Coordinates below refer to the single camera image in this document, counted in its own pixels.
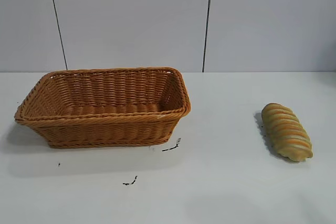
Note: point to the brown woven wicker basket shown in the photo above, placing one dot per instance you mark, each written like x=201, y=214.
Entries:
x=105, y=127

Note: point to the long striped bread loaf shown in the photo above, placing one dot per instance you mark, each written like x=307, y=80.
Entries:
x=286, y=135

